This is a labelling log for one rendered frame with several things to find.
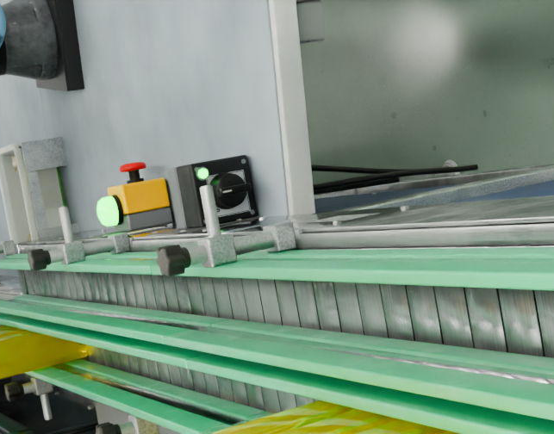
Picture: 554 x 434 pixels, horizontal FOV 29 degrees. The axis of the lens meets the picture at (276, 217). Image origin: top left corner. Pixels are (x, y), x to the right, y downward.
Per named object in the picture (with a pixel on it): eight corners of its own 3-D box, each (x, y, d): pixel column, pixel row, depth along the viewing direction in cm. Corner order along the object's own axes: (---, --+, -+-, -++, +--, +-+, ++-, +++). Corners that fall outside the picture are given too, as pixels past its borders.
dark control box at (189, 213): (234, 218, 142) (176, 230, 138) (224, 158, 142) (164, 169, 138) (263, 216, 135) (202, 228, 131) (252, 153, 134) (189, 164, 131)
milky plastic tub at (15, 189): (56, 252, 220) (14, 261, 216) (35, 144, 219) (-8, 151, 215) (81, 252, 204) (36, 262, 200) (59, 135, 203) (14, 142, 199)
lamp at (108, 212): (115, 225, 162) (96, 228, 161) (109, 195, 162) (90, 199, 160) (125, 224, 158) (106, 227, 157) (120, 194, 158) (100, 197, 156)
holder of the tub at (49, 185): (63, 278, 220) (25, 286, 216) (38, 145, 219) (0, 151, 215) (88, 279, 205) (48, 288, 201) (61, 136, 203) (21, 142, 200)
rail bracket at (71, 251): (125, 251, 145) (28, 271, 138) (115, 197, 144) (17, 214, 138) (135, 251, 141) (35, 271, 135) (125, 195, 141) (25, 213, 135)
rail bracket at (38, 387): (93, 404, 172) (10, 426, 166) (85, 362, 171) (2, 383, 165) (101, 407, 168) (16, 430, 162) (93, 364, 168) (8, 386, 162)
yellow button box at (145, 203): (159, 224, 167) (114, 232, 163) (151, 176, 166) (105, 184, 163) (177, 222, 160) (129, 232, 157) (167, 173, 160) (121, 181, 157)
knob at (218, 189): (244, 206, 134) (256, 204, 131) (211, 212, 132) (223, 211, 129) (238, 170, 134) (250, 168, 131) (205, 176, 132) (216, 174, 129)
